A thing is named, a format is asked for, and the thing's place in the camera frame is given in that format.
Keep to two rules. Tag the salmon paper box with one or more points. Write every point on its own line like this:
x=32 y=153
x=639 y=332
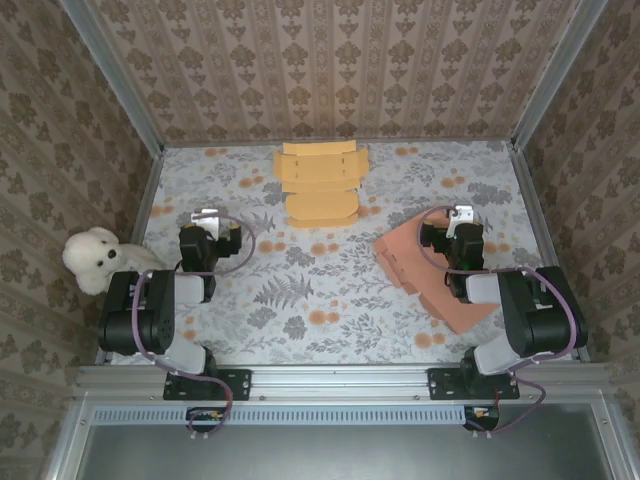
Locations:
x=405 y=250

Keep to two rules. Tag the yellow paper box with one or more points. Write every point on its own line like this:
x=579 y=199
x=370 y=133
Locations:
x=320 y=170

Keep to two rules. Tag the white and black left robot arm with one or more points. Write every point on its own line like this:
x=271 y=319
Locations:
x=160 y=310

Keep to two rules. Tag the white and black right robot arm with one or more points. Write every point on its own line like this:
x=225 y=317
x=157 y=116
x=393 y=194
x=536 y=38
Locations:
x=530 y=310

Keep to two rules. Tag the white plush teddy bear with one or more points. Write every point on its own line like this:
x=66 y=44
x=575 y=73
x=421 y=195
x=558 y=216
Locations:
x=95 y=255

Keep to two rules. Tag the floral patterned table cover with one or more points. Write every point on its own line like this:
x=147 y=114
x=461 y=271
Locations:
x=350 y=310

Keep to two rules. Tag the grey metal panel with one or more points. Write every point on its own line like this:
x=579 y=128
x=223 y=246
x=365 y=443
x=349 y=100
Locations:
x=340 y=455

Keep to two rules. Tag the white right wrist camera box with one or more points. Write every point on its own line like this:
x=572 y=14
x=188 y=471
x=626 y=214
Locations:
x=462 y=215

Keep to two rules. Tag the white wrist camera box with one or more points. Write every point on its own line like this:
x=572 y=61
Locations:
x=207 y=222
x=462 y=215

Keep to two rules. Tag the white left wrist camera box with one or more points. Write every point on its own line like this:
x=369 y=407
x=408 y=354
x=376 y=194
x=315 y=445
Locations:
x=207 y=222

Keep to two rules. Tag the aluminium table edge rail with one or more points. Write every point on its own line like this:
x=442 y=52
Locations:
x=145 y=200
x=537 y=215

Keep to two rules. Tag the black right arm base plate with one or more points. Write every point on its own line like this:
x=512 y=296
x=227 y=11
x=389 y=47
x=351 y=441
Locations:
x=440 y=385

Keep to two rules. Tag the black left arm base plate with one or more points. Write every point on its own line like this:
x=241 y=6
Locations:
x=240 y=385

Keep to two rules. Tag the aluminium mounting rail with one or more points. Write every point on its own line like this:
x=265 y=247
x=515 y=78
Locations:
x=340 y=382

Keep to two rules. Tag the aluminium frame post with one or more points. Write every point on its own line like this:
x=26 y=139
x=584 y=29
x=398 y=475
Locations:
x=115 y=80
x=555 y=80

